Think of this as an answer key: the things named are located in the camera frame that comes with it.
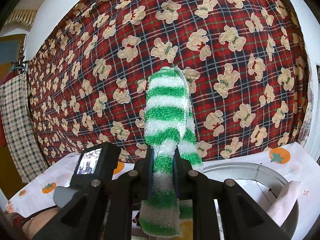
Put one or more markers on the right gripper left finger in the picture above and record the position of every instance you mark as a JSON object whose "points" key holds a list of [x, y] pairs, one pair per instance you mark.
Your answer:
{"points": [[100, 212]]}

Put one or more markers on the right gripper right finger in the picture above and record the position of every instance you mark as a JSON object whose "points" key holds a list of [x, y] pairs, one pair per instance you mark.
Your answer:
{"points": [[195, 187]]}

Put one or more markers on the white cloth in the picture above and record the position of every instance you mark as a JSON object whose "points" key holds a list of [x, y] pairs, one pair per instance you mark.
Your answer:
{"points": [[284, 203]]}

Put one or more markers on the green white striped towel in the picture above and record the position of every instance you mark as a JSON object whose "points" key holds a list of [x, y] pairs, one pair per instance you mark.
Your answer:
{"points": [[168, 126]]}

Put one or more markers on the person's left hand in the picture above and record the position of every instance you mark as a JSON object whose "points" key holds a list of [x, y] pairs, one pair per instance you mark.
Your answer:
{"points": [[33, 226]]}

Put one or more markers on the round metal cookie tin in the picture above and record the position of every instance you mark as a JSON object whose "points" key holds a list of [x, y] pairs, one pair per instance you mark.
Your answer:
{"points": [[261, 183]]}

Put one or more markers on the amber round lidded container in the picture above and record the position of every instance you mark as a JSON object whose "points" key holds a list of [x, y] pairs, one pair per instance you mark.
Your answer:
{"points": [[186, 232]]}

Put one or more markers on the white fruit print tablecloth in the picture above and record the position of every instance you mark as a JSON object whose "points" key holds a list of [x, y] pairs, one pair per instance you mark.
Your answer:
{"points": [[291, 161]]}

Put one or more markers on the checkered hanging cloth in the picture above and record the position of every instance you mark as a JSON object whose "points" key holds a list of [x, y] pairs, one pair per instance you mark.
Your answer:
{"points": [[18, 129]]}

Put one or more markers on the wooden door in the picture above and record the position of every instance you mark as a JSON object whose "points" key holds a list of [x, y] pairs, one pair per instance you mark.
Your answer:
{"points": [[12, 48]]}

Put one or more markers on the red plaid bear blanket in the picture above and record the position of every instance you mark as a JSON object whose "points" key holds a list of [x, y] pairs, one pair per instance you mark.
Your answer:
{"points": [[244, 61]]}

